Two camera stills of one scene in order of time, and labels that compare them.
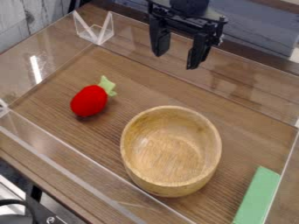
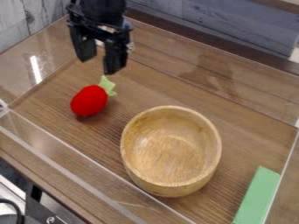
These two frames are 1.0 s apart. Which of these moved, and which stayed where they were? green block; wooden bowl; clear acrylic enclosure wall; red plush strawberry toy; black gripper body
Moved: black gripper body
Stayed: red plush strawberry toy; clear acrylic enclosure wall; green block; wooden bowl
